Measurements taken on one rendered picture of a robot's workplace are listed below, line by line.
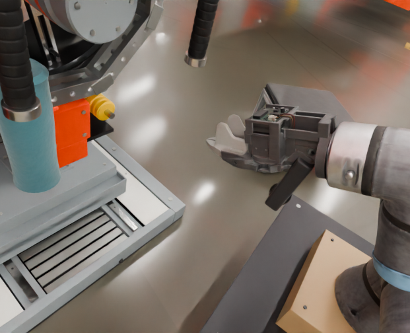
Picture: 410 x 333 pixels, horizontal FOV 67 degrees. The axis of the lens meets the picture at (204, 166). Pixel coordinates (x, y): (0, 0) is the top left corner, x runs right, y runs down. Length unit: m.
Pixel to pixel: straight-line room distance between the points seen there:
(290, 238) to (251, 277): 0.20
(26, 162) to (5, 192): 0.44
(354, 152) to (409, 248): 0.14
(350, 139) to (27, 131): 0.50
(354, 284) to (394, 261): 0.35
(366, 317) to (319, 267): 0.15
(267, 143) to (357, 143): 0.12
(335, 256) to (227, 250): 0.47
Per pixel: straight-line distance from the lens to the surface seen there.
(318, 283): 0.85
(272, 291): 0.88
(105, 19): 0.56
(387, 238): 0.47
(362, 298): 0.81
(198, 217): 1.31
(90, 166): 1.12
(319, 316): 0.81
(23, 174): 0.68
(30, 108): 0.45
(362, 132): 0.42
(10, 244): 1.05
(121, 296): 1.11
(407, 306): 0.64
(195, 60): 0.63
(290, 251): 0.97
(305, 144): 0.45
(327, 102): 1.72
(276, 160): 0.45
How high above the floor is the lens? 1.02
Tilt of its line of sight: 42 degrees down
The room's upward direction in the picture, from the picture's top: 18 degrees clockwise
